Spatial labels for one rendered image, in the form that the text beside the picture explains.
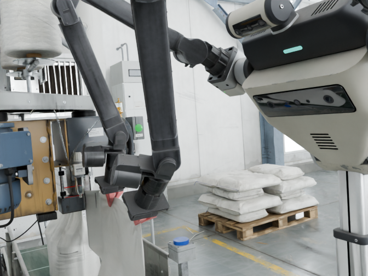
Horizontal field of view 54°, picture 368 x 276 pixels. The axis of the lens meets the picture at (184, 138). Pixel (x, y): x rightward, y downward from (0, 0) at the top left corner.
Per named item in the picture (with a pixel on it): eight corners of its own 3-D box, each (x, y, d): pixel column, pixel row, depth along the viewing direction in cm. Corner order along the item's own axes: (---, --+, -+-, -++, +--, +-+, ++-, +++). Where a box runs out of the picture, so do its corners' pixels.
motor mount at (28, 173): (39, 184, 102) (33, 126, 101) (13, 188, 99) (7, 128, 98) (26, 174, 126) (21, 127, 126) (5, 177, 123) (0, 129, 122)
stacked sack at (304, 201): (321, 207, 438) (321, 194, 438) (281, 218, 405) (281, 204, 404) (294, 201, 475) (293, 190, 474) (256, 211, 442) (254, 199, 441)
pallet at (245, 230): (318, 217, 439) (317, 205, 439) (243, 241, 376) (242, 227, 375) (268, 206, 509) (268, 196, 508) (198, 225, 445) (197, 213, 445)
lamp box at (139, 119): (144, 139, 140) (143, 115, 139) (133, 140, 138) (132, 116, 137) (137, 138, 146) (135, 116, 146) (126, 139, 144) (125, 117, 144)
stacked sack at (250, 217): (270, 217, 404) (269, 206, 404) (239, 225, 382) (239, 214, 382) (233, 207, 461) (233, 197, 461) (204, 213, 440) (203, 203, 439)
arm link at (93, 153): (126, 131, 106) (120, 125, 114) (86, 131, 101) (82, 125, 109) (124, 170, 109) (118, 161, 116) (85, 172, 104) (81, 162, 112)
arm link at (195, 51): (72, -42, 89) (67, -35, 98) (48, 9, 90) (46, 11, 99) (212, 45, 109) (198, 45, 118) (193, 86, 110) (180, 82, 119)
